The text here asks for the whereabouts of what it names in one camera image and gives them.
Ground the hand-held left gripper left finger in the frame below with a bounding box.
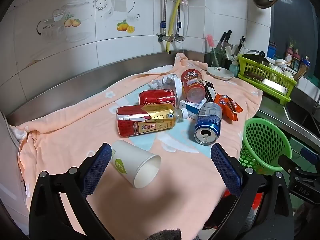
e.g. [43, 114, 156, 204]
[29, 142, 118, 240]

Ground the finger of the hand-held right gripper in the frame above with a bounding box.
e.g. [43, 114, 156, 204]
[278, 154, 304, 174]

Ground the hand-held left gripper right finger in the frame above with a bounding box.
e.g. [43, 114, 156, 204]
[210, 142, 294, 240]

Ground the white paper cup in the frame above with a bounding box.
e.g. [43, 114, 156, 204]
[108, 139, 162, 189]

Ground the green plastic basket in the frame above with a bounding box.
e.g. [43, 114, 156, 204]
[239, 117, 292, 175]

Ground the blue drink can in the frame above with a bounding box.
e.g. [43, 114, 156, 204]
[194, 102, 223, 146]

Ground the white paper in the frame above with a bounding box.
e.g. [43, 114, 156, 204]
[147, 74, 177, 90]

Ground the red plastic object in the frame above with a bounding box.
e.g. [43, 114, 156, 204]
[222, 187, 265, 212]

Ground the steel sink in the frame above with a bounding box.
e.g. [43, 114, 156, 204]
[285, 102, 320, 140]

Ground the peach blanket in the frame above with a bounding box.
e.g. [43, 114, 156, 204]
[9, 52, 264, 240]

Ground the orange snack packet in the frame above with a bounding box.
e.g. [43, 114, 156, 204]
[214, 93, 237, 122]
[226, 95, 244, 114]

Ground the red and gold drink bottle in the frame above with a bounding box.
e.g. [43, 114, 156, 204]
[116, 104, 189, 138]

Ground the white and blue milk carton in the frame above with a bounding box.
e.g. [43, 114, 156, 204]
[180, 99, 207, 120]

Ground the red snack cup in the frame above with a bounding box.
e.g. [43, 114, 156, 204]
[180, 69, 207, 103]

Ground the red cola can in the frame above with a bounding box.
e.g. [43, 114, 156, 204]
[139, 89, 178, 106]

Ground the white plastic lid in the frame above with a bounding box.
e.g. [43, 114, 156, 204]
[172, 74, 184, 103]

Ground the stack of white bowls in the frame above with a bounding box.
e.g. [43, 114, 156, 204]
[269, 58, 294, 80]

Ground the white plate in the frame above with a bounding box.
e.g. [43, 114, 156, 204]
[206, 66, 235, 80]

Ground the green dish rack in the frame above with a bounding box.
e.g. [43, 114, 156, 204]
[236, 54, 299, 105]

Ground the row of sauce bottles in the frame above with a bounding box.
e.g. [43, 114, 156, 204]
[285, 37, 310, 73]

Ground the black wok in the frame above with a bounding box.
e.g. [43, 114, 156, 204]
[241, 51, 269, 66]

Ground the green utensil holder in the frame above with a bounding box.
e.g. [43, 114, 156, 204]
[210, 49, 227, 68]

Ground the blue container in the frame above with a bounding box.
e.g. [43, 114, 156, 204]
[267, 42, 277, 58]

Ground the pink bottle brush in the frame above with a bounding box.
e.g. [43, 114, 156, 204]
[205, 34, 218, 67]

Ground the water valve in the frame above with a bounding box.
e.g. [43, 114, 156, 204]
[156, 21, 168, 43]
[174, 21, 185, 43]

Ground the thin white tube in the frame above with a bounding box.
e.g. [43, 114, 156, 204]
[184, 0, 190, 38]

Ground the cleaver with wooden handle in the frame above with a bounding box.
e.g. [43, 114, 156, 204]
[244, 70, 288, 95]

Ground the black handled knife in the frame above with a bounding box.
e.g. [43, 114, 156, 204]
[236, 36, 247, 55]
[219, 30, 232, 51]

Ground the yellow hose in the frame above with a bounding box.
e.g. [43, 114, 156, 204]
[166, 0, 187, 53]

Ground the braided metal hose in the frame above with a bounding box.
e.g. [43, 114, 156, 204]
[162, 0, 168, 37]
[176, 0, 182, 35]

